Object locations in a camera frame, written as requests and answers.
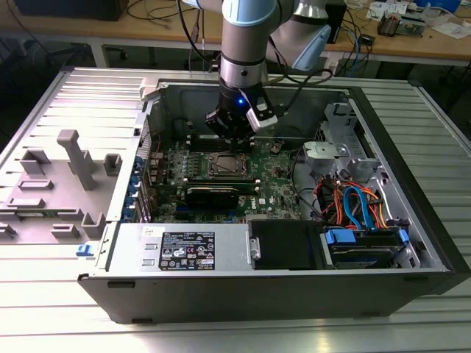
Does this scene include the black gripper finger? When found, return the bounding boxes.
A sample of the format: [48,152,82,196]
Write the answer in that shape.
[238,127,258,152]
[205,109,241,151]

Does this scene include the metal socket cover frame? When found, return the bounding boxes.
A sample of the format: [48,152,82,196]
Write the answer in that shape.
[209,151,253,178]

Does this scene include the RAM slot with white clips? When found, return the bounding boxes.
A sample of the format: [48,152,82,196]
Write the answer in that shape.
[188,140,255,146]

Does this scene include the green motherboard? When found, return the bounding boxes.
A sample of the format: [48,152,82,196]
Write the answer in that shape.
[146,139,306,224]

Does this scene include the black graphics card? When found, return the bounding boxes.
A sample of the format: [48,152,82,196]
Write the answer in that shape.
[185,186,241,211]

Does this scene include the silver disk bay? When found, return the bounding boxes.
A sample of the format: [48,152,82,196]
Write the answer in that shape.
[314,101,372,163]

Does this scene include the black computer tower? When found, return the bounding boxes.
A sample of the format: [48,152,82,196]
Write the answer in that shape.
[325,0,347,44]

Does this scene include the silver power supply unit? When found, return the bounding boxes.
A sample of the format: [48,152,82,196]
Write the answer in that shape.
[106,222,252,273]

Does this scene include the black open PC case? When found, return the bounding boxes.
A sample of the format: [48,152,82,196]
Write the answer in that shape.
[77,75,471,325]

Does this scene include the hard disk in blue carrier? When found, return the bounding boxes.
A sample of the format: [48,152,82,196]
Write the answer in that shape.
[322,226,411,270]

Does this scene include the copper heatsink cooler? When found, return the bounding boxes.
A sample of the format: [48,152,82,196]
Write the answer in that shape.
[378,10,401,37]

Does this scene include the wooden desk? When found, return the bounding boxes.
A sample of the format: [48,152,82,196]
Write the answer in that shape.
[0,0,471,69]

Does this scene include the black monitor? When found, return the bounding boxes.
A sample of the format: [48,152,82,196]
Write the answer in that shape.
[14,0,130,21]

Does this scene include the grey parts rack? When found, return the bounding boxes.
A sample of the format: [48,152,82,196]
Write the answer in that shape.
[0,129,123,246]

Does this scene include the grey electronics box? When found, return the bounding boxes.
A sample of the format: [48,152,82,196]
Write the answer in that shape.
[399,13,428,37]

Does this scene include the white papers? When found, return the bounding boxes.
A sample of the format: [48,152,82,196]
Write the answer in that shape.
[431,21,471,40]

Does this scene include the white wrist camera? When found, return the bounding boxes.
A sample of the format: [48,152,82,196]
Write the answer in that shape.
[245,96,280,130]

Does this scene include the black power cable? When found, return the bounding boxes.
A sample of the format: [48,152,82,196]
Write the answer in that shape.
[289,149,327,224]

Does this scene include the black camera cable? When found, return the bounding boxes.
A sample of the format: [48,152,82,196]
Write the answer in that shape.
[264,67,335,119]

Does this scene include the silver bracket with round hole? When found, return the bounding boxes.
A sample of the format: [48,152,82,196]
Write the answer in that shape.
[302,140,350,167]

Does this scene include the blue wire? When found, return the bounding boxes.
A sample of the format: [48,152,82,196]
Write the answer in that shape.
[341,185,373,231]

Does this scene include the blue hanging cable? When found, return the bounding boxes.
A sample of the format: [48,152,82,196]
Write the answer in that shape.
[347,29,365,69]

